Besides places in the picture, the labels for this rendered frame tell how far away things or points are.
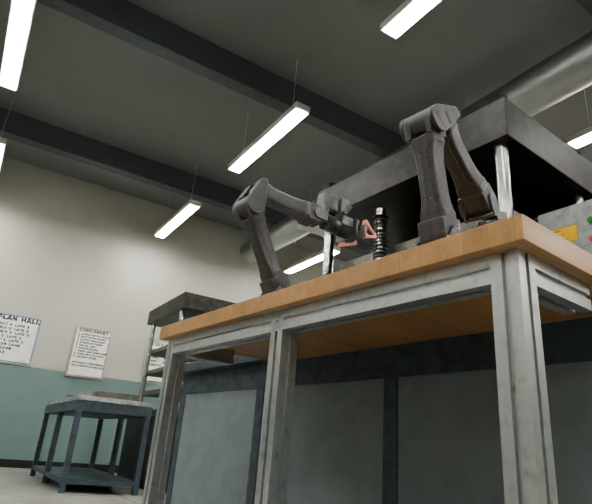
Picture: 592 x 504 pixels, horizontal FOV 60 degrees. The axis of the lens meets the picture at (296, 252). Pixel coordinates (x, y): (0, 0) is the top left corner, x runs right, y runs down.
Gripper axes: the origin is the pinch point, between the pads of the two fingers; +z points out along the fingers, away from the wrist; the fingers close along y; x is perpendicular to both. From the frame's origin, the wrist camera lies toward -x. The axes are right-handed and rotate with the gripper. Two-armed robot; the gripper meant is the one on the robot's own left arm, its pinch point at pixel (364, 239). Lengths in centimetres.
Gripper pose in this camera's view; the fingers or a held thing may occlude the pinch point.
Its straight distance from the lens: 188.1
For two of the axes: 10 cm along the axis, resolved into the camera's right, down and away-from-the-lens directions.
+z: 7.8, 3.0, 5.5
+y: -6.2, 2.4, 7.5
